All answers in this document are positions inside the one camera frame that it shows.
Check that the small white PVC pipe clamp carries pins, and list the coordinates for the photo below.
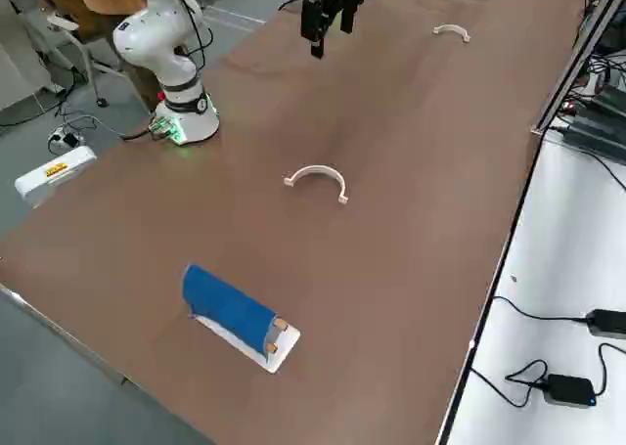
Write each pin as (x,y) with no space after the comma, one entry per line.
(452,26)

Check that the large white PVC pipe clamp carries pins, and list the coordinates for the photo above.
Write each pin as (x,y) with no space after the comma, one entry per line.
(313,168)

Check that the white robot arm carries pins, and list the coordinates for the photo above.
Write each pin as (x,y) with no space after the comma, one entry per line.
(147,39)

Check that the white chair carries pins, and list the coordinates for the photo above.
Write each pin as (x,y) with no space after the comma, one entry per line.
(63,23)

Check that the dark grey electronic device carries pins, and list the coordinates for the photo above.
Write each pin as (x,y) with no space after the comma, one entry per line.
(601,122)

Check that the white power strip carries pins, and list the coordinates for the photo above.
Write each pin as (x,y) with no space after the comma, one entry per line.
(61,137)

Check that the white box with yellow label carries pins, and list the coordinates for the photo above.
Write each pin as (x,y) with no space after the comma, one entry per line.
(63,166)

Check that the blue rolled cloth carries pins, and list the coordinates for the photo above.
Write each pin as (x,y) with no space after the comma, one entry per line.
(220,303)

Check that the black power adapter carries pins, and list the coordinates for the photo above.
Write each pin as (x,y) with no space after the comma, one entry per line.
(609,323)
(569,388)

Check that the aluminium frame bar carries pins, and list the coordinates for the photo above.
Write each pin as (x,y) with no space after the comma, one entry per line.
(579,56)

